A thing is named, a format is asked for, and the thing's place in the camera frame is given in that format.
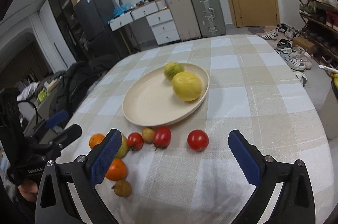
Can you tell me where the black jacket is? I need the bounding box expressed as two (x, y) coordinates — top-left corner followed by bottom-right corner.
(49, 54), (120, 128)

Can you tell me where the checkered tablecloth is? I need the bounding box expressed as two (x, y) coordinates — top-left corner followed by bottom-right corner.
(58, 35), (335, 223)

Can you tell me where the banana bunch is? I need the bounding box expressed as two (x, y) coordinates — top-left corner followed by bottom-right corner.
(331, 73), (338, 96)

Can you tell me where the white drawer desk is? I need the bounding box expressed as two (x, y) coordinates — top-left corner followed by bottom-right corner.
(108, 0), (180, 46)

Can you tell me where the black refrigerator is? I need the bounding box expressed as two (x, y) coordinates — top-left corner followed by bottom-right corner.
(73, 0), (132, 61)

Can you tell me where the red tomato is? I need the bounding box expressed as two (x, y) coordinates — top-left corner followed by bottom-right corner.
(127, 132), (144, 151)
(154, 127), (171, 149)
(187, 129), (209, 152)

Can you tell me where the person's left hand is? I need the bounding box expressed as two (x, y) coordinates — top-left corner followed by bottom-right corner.
(18, 180), (38, 202)

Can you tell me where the small green-yellow fruit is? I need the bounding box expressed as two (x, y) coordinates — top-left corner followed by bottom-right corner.
(164, 61), (184, 81)

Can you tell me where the cream round plate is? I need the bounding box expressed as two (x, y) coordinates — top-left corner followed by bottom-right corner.
(122, 63), (210, 127)

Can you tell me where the large yellow citrus fruit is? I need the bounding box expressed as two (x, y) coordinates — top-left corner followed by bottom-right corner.
(171, 72), (202, 102)

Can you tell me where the silver suitcase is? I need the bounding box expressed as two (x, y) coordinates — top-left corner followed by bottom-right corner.
(191, 0), (226, 38)

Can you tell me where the beige suitcase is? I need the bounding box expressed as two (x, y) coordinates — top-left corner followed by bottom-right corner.
(166, 0), (201, 41)

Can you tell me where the black cable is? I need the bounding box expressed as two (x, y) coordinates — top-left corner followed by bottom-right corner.
(16, 100), (40, 130)

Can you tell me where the green-yellow wrinkled fruit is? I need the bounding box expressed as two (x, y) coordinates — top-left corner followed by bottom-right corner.
(114, 134), (129, 159)

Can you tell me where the orange mandarin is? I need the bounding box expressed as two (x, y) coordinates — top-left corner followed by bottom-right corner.
(105, 159), (128, 182)
(89, 133), (105, 149)

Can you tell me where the wooden shoe rack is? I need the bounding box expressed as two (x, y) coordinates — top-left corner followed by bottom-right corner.
(294, 0), (337, 66)

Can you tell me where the brown longan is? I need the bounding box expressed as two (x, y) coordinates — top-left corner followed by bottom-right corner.
(142, 128), (155, 144)
(112, 180), (132, 198)

